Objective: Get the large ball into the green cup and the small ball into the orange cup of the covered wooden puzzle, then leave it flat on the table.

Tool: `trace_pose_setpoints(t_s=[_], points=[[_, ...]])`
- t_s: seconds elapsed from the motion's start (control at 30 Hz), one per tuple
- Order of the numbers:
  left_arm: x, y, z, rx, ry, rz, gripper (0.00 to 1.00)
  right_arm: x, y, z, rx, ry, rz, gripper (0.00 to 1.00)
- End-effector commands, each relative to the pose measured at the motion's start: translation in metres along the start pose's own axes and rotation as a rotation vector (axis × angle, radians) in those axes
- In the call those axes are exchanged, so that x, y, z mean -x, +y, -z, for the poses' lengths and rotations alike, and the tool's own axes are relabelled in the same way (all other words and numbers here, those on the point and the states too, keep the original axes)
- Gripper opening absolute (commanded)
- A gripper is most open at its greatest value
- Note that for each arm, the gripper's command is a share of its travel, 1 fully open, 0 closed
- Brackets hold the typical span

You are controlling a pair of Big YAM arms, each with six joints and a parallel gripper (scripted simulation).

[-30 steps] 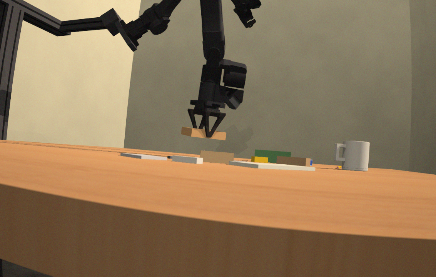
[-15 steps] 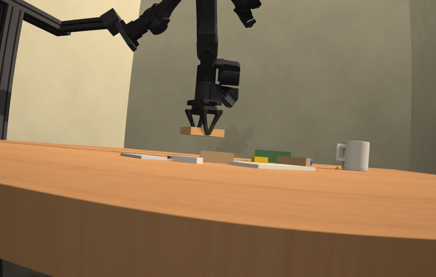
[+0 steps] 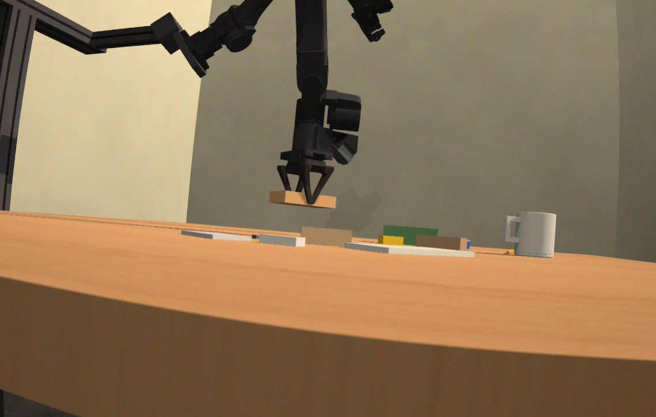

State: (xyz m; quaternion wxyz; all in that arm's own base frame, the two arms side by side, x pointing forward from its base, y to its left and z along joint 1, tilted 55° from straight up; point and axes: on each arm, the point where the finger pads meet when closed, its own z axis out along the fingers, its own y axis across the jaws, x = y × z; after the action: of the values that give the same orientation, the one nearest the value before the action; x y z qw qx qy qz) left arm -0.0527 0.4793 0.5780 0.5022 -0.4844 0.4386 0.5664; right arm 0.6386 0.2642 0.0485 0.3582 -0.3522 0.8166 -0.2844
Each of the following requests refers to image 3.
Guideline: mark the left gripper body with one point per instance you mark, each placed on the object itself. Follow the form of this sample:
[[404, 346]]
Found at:
[[367, 29]]

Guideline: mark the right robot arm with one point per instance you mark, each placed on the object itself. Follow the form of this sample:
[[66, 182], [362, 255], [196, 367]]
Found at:
[[344, 110]]

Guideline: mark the grey mug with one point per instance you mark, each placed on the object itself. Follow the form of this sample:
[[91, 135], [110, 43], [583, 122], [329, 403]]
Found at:
[[534, 234]]

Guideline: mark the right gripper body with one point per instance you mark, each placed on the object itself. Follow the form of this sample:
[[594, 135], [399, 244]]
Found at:
[[303, 146]]

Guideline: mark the green flat box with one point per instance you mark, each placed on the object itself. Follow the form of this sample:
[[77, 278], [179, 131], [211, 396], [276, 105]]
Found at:
[[409, 233]]

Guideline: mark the wooden ball-in-hole puzzle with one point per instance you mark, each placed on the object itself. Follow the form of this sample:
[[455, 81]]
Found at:
[[299, 199]]

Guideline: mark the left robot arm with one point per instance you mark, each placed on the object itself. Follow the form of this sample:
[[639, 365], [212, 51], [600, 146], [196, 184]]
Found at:
[[235, 27]]

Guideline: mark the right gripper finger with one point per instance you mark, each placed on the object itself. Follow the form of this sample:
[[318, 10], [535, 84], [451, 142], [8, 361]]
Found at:
[[284, 170], [305, 168]]

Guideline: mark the yellow rectangular block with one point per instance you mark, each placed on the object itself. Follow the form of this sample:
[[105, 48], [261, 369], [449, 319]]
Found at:
[[390, 240]]

